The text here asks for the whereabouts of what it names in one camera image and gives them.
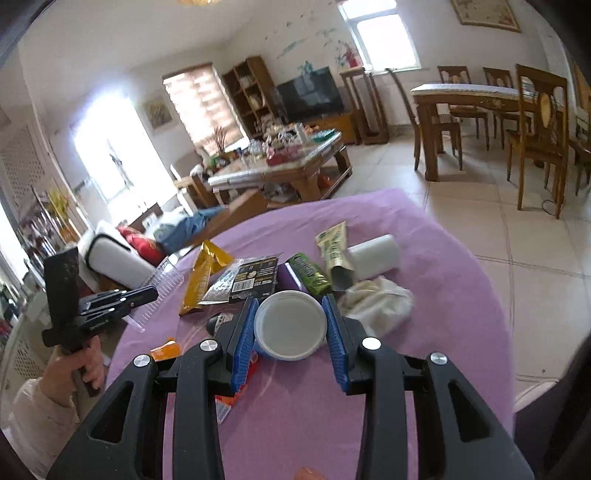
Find wooden dining chair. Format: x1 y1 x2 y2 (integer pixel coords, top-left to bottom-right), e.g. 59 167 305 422
505 64 570 220
437 65 490 152
482 67 533 151
567 65 591 197
385 68 464 171

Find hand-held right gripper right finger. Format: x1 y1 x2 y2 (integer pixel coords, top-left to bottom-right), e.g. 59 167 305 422
321 294 536 480

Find crumpled white tissue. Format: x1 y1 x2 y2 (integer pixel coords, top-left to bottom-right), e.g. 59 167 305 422
337 276 415 337

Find white round plastic container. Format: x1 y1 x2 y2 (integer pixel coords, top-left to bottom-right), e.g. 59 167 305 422
253 291 328 361

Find blue clothing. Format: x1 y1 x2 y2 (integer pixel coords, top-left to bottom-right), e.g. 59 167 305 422
154 207 229 254

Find green and white sachet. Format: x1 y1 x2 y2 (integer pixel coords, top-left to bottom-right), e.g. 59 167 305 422
315 222 356 291

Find tall wooden plant stand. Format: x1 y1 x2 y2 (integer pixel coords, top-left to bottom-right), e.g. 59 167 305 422
340 67 389 146

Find small orange wrapper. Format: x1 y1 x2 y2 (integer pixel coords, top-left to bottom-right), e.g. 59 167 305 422
150 339 182 361

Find clear ribbed plastic tray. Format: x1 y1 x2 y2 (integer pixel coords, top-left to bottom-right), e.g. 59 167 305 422
124 258 185 334

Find black flat television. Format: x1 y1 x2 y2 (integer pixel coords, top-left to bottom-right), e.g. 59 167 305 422
276 67 345 121

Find person's left forearm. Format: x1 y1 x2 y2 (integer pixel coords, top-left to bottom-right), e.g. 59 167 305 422
10 375 83 479

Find wooden dining table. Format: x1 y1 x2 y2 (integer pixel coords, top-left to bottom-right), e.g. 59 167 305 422
411 82 568 183

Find vase with dry branches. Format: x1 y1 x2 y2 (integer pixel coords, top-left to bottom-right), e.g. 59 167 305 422
210 124 232 155

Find large framed floral picture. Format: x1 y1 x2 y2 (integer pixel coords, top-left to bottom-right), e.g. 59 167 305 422
450 0 522 33

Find red potted flowers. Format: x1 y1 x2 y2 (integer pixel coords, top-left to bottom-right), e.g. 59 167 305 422
339 41 363 70

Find green chewing gum pack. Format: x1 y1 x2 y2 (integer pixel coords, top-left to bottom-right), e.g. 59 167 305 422
286 252 333 296

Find wooden coffee table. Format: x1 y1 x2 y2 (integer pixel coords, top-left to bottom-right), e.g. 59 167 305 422
208 131 352 201

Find red patterned cushion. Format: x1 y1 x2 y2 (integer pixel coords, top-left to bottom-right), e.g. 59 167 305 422
116 225 166 266

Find small framed flower picture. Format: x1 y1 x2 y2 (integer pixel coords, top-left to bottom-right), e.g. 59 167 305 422
144 96 172 130

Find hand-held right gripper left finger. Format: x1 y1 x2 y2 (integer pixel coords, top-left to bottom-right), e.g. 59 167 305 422
46 295 260 480

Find yellow artificial flowers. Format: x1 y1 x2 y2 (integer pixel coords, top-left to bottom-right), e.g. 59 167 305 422
46 189 70 222

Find wooden sofa frame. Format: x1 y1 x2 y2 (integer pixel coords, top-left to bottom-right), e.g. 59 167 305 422
175 189 269 259

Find striped window blinds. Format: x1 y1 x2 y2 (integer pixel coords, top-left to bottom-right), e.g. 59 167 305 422
163 64 247 155

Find red and orange wrapper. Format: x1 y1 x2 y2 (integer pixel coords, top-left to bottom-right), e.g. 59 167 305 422
216 351 259 423

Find wooden television stand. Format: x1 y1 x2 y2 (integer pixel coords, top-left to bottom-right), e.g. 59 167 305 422
305 113 361 146

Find wooden armchair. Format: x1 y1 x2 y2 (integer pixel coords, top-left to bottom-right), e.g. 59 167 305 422
170 152 218 208

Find white cushion with black strap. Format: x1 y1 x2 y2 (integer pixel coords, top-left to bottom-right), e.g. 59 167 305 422
76 220 158 289

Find white paper roll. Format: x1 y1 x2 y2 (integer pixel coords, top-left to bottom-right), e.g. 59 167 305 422
346 234 400 281

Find wooden bookshelf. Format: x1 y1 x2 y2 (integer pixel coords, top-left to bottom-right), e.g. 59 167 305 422
221 56 283 139

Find white framed window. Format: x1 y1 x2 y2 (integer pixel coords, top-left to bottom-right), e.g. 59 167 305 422
336 0 422 71

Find person's left hand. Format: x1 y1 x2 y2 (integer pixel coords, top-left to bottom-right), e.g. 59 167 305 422
44 340 107 393

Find yellow snack wrapper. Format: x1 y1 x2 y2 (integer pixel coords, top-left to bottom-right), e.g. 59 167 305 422
179 240 235 317

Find black button battery card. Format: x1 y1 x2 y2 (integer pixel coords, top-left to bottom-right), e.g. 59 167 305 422
229 256 280 303

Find silver foil wrapper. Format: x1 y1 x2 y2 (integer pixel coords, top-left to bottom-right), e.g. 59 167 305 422
199 265 241 305

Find glass balcony door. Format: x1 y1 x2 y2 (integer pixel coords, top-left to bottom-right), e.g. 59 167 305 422
69 111 158 217

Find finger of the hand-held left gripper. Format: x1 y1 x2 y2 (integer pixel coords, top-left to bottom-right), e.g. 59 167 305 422
79 302 139 329
79 285 159 311

